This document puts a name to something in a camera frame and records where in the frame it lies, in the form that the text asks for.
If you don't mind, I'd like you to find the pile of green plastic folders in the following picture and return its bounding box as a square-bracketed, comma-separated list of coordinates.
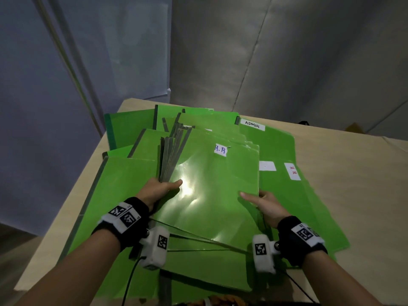
[59, 104, 350, 306]

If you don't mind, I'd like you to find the person's left forearm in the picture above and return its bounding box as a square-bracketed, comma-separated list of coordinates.
[14, 229, 124, 306]

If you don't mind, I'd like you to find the person's left hand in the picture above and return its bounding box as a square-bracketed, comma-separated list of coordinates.
[135, 178, 184, 214]

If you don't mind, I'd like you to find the black wrist strap with markers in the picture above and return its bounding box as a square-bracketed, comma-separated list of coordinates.
[277, 216, 328, 268]
[91, 197, 150, 252]

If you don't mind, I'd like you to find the thin black cable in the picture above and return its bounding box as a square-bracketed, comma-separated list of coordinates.
[121, 256, 146, 306]
[280, 268, 317, 304]

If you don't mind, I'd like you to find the person's right forearm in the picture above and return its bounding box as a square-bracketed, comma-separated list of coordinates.
[300, 250, 383, 306]

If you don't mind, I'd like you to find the person's right hand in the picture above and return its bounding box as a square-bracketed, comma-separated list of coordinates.
[239, 189, 292, 229]

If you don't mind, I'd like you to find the thin slanted pole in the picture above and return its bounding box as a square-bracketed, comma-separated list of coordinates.
[30, 0, 104, 138]

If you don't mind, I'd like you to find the green file folder blue-lettered label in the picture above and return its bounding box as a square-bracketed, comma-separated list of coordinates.
[150, 127, 262, 255]

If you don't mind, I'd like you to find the white wrist camera with marker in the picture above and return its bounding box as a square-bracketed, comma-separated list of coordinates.
[252, 234, 282, 274]
[139, 226, 170, 271]

